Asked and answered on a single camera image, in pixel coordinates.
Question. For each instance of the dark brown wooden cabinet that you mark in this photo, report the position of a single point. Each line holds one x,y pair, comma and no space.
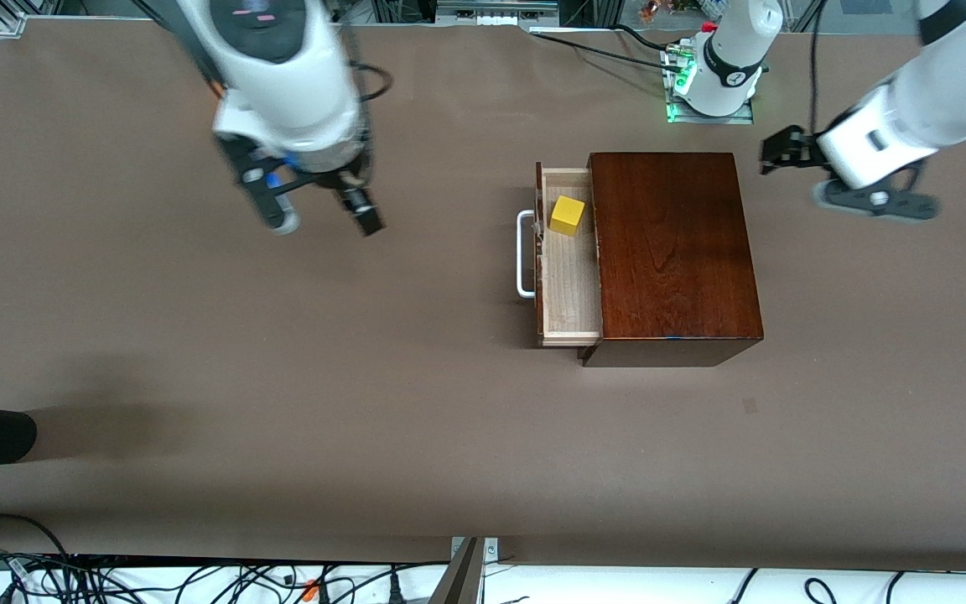
676,243

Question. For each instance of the white power strip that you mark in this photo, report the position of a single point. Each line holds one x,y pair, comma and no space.
495,17

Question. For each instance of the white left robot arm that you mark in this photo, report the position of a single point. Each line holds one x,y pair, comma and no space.
953,92

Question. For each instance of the yellow block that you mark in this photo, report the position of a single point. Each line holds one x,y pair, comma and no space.
567,216

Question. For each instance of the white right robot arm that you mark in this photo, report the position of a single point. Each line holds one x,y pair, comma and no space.
282,75

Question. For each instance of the metal bracket with dark bar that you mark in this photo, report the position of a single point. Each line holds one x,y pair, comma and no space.
462,579

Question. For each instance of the metal base plate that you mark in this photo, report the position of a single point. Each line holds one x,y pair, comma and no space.
743,118

